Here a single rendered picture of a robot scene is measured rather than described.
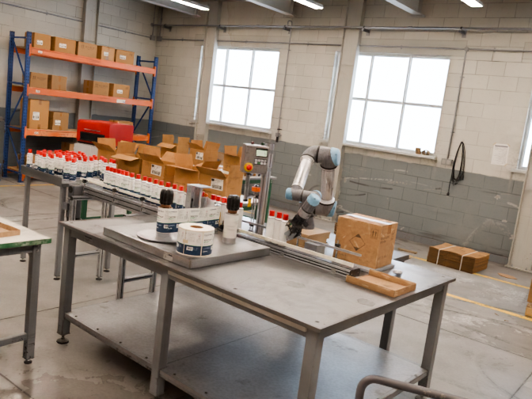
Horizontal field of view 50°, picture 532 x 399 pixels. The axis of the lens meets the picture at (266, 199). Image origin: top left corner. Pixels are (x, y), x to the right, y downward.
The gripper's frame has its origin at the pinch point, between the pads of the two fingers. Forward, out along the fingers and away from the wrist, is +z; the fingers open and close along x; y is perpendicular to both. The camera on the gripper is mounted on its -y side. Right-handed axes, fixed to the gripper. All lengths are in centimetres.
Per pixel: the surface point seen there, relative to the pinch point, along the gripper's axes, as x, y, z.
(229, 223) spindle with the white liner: -22.9, 32.2, 5.0
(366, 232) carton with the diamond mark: 30.9, -20.5, -32.2
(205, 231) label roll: -10, 67, -4
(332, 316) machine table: 74, 67, -31
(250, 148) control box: -62, -1, -24
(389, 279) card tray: 62, -12, -26
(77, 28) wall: -788, -328, 236
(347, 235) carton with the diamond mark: 22.2, -19.7, -21.5
